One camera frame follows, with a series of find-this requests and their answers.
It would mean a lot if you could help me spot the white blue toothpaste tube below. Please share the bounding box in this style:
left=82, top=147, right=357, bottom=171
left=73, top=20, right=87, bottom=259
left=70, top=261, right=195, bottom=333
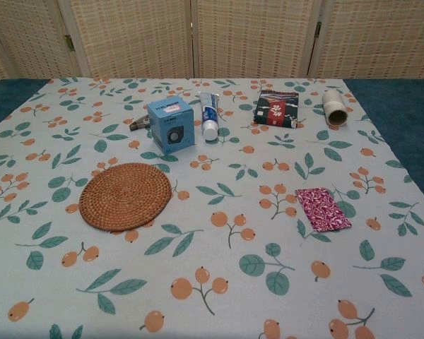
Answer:
left=197, top=91, right=220, bottom=142

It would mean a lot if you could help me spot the magenta patterned cloth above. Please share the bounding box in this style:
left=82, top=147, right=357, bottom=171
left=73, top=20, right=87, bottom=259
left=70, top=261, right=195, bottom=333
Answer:
left=295, top=187, right=353, bottom=233

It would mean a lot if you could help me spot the dark red printed packet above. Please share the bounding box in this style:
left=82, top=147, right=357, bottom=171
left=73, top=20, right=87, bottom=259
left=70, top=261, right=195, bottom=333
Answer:
left=253, top=89, right=300, bottom=129

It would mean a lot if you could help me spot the small blue cardboard box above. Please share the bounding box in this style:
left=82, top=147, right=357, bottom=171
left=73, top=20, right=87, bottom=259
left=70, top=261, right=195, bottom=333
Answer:
left=146, top=97, right=196, bottom=155

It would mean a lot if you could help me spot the white cardboard tube roll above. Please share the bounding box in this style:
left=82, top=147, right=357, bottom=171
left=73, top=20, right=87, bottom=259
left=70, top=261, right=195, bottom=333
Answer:
left=322, top=89, right=348, bottom=126

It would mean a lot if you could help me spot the floral berry leaf tablecloth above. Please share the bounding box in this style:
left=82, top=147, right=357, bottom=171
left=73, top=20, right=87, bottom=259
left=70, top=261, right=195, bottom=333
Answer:
left=0, top=77, right=424, bottom=339

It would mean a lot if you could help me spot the grey correction tape dispenser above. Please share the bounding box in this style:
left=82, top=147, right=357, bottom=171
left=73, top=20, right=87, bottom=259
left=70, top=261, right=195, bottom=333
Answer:
left=128, top=114, right=151, bottom=132

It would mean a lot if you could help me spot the round woven rattan coaster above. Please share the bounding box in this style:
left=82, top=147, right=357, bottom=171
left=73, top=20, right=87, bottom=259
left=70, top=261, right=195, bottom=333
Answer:
left=78, top=162, right=172, bottom=233

